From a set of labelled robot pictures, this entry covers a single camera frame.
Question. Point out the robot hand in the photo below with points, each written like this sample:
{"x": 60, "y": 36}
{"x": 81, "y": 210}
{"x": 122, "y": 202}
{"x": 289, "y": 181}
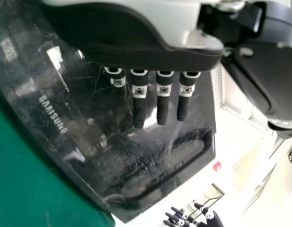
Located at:
{"x": 126, "y": 33}
{"x": 202, "y": 218}

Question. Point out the black oven with glass door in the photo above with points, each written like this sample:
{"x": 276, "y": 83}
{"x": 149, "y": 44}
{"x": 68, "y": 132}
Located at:
{"x": 72, "y": 146}

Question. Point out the small red object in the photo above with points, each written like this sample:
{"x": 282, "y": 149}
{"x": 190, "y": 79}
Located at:
{"x": 217, "y": 166}

